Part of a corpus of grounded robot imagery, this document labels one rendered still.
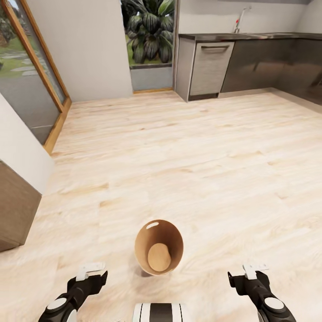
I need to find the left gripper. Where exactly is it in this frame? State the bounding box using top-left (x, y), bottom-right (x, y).
top-left (67, 271), bottom-right (108, 302)

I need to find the trash can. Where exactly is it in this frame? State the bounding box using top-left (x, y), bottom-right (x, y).
top-left (135, 219), bottom-right (184, 276)

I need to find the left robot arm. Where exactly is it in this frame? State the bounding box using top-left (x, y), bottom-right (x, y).
top-left (38, 262), bottom-right (108, 322)

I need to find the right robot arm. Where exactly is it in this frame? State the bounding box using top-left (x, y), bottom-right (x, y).
top-left (227, 261), bottom-right (297, 322)

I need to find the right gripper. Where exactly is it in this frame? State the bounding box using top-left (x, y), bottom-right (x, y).
top-left (227, 271), bottom-right (271, 299)

